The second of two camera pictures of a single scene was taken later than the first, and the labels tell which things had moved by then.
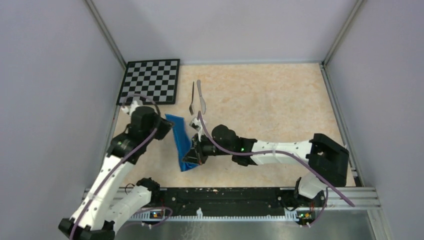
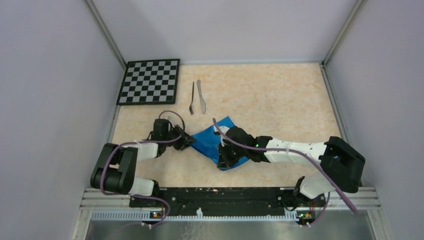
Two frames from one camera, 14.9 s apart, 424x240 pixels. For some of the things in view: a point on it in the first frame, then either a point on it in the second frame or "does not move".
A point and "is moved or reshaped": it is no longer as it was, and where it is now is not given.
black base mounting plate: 237,201 does not move
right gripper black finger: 195,154 to 228,157
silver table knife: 202,101 does not move
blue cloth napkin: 184,143 is moved or reshaped
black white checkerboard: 151,82 does not move
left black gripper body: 163,128 to 172,132
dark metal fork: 191,106 does not move
